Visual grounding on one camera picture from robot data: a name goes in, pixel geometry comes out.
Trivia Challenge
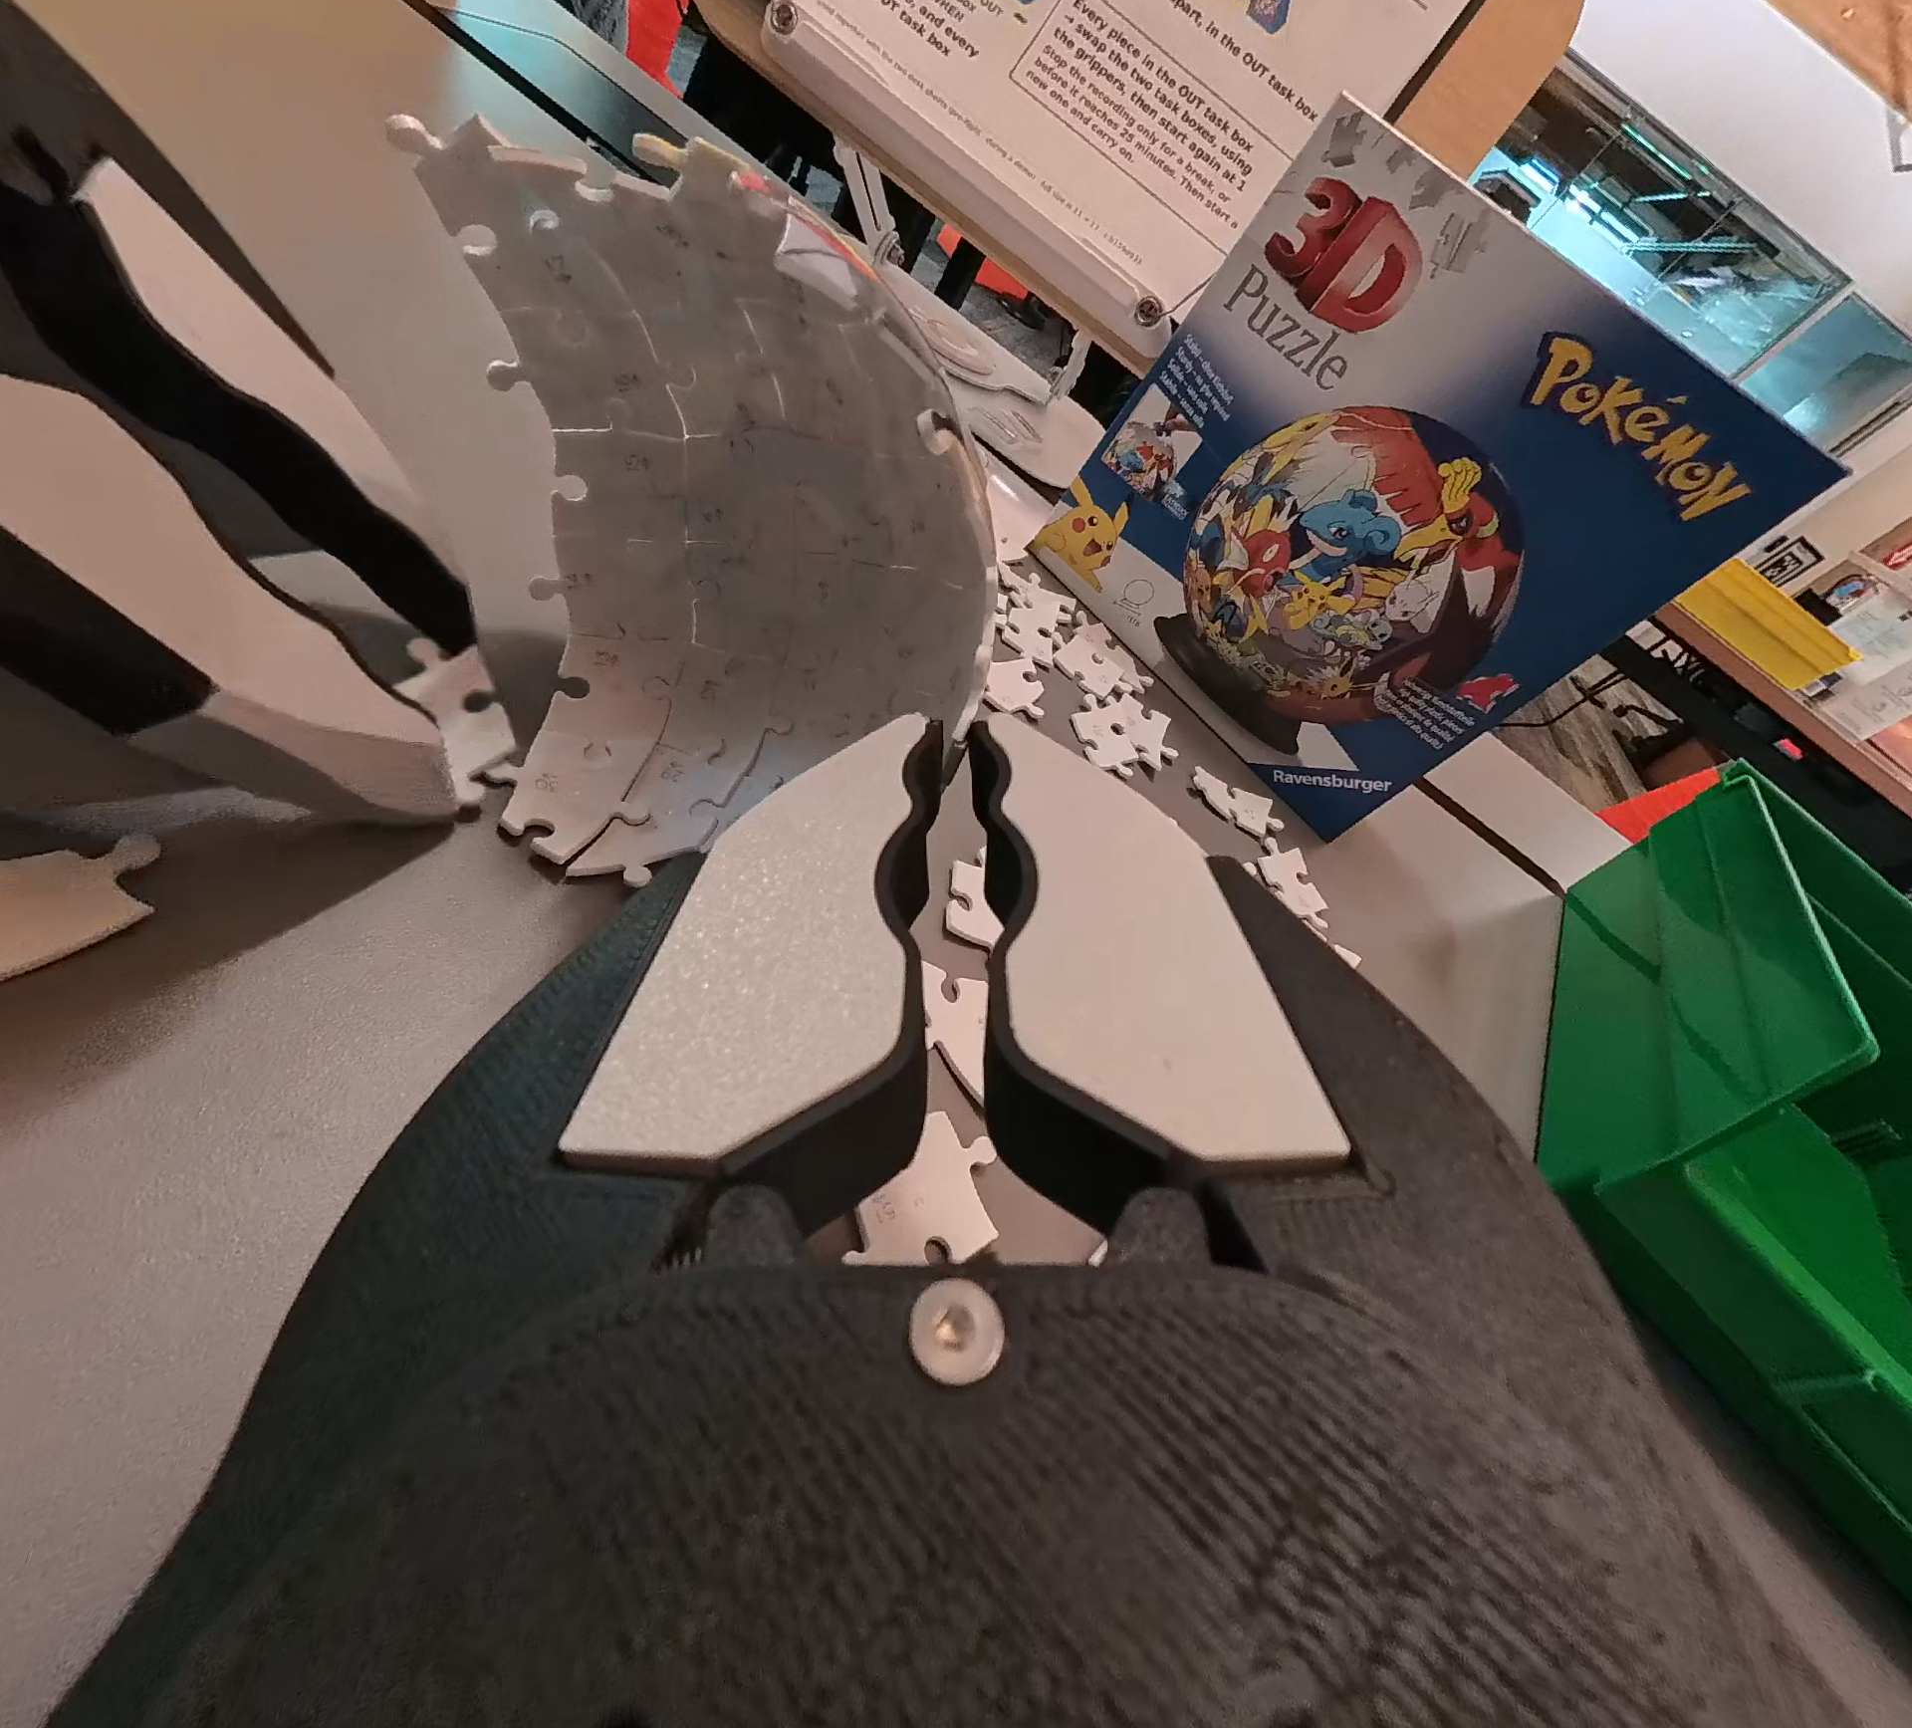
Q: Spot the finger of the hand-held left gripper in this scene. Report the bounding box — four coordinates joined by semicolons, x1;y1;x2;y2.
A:
81;159;480;656
0;380;458;822

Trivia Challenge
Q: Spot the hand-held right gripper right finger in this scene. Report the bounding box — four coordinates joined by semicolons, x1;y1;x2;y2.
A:
974;718;1350;1236

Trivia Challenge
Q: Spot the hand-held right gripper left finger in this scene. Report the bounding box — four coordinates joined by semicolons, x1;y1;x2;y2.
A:
559;716;944;1228

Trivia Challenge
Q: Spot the pile of puzzle pieces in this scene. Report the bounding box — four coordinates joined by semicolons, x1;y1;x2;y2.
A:
842;547;1362;1266

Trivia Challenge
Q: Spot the white puzzle piece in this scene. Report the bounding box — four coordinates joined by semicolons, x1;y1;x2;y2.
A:
0;836;161;983
400;645;518;810

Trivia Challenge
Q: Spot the partly built puzzle ball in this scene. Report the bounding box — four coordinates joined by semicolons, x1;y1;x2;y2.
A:
384;115;1000;881

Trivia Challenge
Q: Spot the blue puzzle box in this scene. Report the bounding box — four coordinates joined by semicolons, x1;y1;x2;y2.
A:
1029;91;1854;840

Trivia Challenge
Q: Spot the green plastic bin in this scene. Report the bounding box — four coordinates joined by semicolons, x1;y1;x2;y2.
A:
1597;1100;1912;1602
1537;764;1912;1192

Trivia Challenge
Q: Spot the white board stand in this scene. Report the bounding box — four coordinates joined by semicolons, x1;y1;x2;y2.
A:
828;137;1107;475

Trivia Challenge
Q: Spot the wooden table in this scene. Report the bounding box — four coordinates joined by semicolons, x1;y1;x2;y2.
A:
1649;547;1912;810

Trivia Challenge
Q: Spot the stack of small yellow bins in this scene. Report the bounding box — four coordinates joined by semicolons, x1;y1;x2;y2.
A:
1673;555;1862;676

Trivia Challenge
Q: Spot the wooden display board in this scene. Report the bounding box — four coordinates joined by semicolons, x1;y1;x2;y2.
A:
671;0;1593;370

